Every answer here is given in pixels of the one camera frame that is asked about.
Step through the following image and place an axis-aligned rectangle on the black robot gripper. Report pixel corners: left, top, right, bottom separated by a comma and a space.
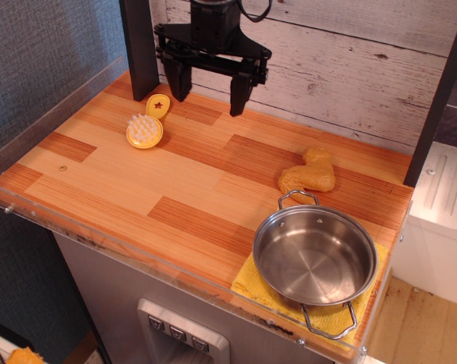
154, 1, 272, 117

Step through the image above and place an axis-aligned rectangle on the yellow plastic chicken wing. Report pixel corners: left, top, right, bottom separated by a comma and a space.
277, 146, 336, 194

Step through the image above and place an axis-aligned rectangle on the stainless steel pot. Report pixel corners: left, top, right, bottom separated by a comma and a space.
252, 190, 378, 340

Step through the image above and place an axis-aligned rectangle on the yellow scrub brush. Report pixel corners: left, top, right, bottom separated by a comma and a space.
126, 94, 171, 149

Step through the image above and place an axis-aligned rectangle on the yellow cloth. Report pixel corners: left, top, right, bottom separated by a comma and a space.
232, 244, 387, 342

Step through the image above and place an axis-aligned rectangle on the grey toy fridge cabinet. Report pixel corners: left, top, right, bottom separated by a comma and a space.
55, 234, 329, 363

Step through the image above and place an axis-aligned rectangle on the clear acrylic table guard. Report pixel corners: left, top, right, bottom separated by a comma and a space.
0, 60, 411, 362

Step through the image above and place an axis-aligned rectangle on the silver dispenser panel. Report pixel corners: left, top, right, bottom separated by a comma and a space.
137, 298, 231, 363

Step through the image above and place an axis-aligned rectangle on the white cabinet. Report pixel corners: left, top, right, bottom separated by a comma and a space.
391, 143, 457, 303

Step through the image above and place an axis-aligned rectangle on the orange object bottom left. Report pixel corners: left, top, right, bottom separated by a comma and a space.
5, 347, 46, 364

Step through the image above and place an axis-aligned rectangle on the dark left post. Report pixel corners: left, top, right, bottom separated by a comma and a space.
119, 0, 159, 101

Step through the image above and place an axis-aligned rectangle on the dark post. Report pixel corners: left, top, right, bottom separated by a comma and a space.
119, 0, 159, 101
403, 32, 457, 187

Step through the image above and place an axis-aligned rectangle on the dark right post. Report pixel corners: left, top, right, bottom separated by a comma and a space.
403, 32, 457, 187

